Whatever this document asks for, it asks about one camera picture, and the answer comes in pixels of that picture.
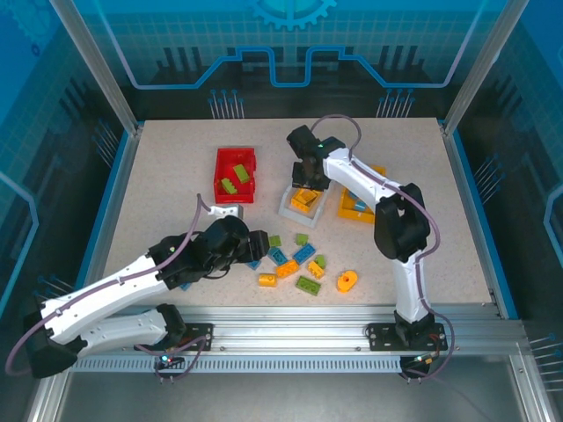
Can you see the green lego brick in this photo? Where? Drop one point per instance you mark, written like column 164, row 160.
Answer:
column 301, row 239
column 309, row 285
column 241, row 172
column 320, row 261
column 275, row 241
column 228, row 186

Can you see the clear plastic bin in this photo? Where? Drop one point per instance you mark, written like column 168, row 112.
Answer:
column 290, row 215

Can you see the orange lego piece with hole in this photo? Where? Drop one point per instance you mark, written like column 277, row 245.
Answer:
column 347, row 283

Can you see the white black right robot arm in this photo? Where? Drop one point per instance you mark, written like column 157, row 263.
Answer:
column 352, row 171

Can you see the yellow plastic bin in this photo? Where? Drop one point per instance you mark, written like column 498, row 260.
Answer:
column 347, row 213

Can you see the red plastic bin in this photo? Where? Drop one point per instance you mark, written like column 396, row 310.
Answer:
column 246, row 198

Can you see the small black LED module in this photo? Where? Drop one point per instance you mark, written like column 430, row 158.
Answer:
column 420, row 360
column 166, row 361

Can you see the blue table edge trim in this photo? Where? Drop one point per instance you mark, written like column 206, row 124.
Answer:
column 482, row 220
column 118, row 167

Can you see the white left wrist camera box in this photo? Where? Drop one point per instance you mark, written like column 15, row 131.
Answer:
column 228, row 211

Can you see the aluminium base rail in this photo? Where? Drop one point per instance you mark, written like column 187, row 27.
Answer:
column 286, row 329

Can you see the aluminium frame post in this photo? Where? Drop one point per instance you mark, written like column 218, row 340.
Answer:
column 484, row 66
column 97, row 66

